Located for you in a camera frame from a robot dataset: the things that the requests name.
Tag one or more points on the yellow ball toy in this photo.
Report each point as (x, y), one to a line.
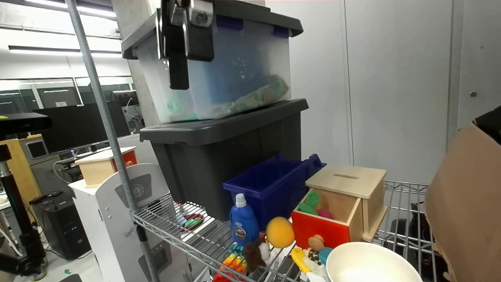
(281, 231)

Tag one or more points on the yellow plastic toy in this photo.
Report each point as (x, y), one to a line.
(300, 258)

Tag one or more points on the small wooden box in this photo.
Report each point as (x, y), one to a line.
(99, 169)

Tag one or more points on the black stand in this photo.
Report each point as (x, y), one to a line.
(21, 125)

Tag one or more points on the black box unit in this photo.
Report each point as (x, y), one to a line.
(63, 224)

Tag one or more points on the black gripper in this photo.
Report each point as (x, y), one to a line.
(175, 3)

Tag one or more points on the light wooden cabinet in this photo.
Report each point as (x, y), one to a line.
(21, 166)

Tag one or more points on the clear storage bin dark lid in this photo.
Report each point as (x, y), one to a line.
(245, 67)

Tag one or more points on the white cabinet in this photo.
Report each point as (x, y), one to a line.
(110, 228)

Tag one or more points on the large cardboard box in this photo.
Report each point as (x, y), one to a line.
(464, 208)

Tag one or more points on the pink toy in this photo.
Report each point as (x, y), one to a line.
(325, 213)

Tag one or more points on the green toy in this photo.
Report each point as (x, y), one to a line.
(311, 203)

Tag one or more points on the white spotted toy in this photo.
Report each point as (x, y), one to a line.
(315, 260)

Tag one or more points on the blue detergent bottle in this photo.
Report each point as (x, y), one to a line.
(243, 224)

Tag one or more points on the blue plastic bin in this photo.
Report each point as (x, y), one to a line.
(272, 192)

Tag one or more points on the packet with coloured items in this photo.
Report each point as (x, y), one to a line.
(192, 219)

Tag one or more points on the rainbow coloured toy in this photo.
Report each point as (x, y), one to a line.
(236, 261)

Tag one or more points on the small dark brown toy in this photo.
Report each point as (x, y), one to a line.
(254, 256)

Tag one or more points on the wooden peg doll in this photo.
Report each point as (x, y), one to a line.
(317, 242)

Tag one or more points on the white pot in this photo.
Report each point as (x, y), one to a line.
(370, 260)

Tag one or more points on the dark grey storage tote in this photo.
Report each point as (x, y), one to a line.
(220, 156)

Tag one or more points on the wooden box with red drawer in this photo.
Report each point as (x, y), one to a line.
(347, 180)

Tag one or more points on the metal rack pole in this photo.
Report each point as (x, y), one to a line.
(99, 87)

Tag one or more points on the teal block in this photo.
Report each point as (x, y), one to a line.
(325, 253)

